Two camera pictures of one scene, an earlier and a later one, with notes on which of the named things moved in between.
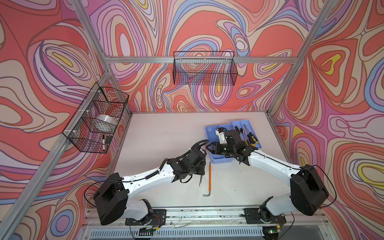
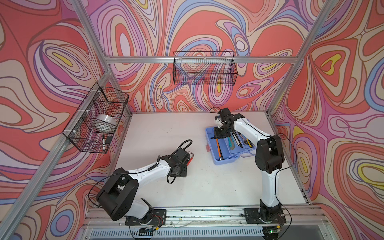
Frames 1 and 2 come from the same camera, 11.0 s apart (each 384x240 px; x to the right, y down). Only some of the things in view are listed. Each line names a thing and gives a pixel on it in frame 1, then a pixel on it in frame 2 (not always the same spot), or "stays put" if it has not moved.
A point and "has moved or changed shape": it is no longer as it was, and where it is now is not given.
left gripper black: [202, 165] -> [184, 174]
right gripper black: [215, 147] -> [218, 135]
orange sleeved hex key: [210, 181] has moved or changed shape
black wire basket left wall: [91, 128] stays put
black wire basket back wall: [204, 68] stays put
